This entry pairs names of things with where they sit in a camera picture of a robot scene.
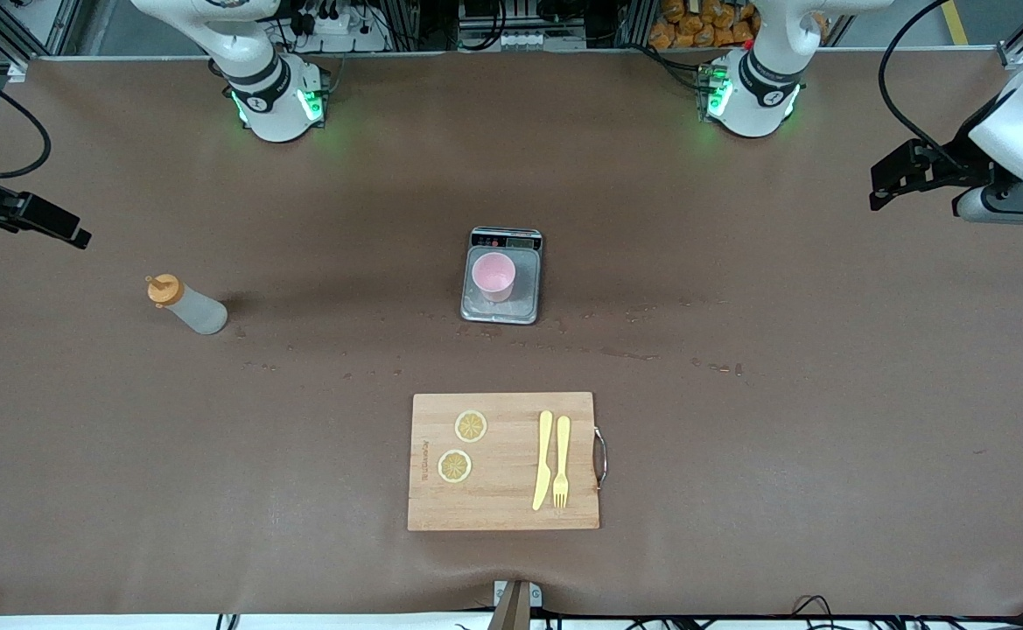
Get silver digital kitchen scale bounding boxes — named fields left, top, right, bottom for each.
left=460, top=227, right=544, bottom=326

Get yellow plastic fork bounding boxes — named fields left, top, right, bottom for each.
left=551, top=416, right=571, bottom=510

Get yellow plastic knife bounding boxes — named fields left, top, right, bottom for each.
left=532, top=409, right=554, bottom=512

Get long white power strip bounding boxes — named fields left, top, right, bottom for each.
left=459, top=31, right=586, bottom=51

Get dark equipment rack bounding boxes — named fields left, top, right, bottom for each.
left=380, top=0, right=661, bottom=52

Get grey metal clamp bracket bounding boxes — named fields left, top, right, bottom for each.
left=492, top=579, right=543, bottom=630

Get orange snack packet pile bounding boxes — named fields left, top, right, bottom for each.
left=649, top=0, right=759, bottom=49

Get white power strip black plugs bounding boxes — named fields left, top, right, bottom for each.
left=297, top=7, right=389, bottom=53

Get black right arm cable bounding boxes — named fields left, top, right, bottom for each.
left=0, top=54, right=52, bottom=180

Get pink plastic cup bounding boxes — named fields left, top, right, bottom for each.
left=471, top=251, right=515, bottom=304

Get wooden cutting board metal handle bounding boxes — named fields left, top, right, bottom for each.
left=407, top=391, right=608, bottom=533

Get translucent squeeze bottle orange cap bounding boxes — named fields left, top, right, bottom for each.
left=145, top=273, right=229, bottom=336

